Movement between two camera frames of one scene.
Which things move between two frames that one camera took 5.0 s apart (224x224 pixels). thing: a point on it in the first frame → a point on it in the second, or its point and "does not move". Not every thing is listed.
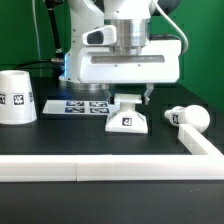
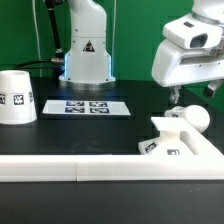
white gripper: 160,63 → 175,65
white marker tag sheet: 76,107 does not move
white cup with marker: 17,99 does not move
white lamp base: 128,119 → 169,141
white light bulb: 193,116 does not move
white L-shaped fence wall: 204,163 does not move
